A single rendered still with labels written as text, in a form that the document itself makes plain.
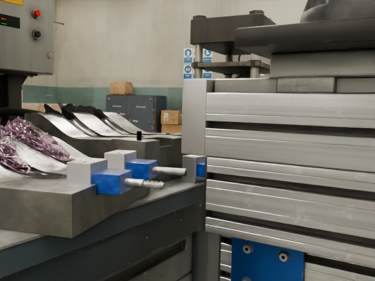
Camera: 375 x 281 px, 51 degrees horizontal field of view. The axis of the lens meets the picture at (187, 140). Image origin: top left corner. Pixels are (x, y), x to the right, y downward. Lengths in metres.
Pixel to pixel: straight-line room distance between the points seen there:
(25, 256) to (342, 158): 0.37
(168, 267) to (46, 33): 1.14
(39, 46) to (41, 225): 1.23
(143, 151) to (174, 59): 7.44
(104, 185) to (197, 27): 4.56
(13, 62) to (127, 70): 7.24
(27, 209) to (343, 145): 0.37
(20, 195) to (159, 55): 7.90
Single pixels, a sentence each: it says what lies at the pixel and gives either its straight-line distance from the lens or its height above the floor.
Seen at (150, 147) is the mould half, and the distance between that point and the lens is 0.77.
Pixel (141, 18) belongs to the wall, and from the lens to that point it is 8.74.
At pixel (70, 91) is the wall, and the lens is 9.83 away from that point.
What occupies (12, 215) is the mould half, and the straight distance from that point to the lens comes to 0.54.
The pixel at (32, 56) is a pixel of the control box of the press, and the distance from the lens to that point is 1.67.
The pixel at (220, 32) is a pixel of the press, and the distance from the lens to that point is 4.90.
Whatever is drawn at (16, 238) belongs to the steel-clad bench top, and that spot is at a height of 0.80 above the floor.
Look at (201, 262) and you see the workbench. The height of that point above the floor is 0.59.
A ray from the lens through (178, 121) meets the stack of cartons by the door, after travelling 7.63.
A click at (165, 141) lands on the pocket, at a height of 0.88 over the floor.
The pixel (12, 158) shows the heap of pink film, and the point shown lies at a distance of 0.62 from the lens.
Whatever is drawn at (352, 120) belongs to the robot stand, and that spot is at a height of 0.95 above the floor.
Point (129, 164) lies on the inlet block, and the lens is 0.63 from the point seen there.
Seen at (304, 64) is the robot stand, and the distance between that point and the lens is 0.42.
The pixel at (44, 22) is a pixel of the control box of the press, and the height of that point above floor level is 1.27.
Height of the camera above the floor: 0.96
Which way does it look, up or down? 5 degrees down
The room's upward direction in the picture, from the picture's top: 1 degrees clockwise
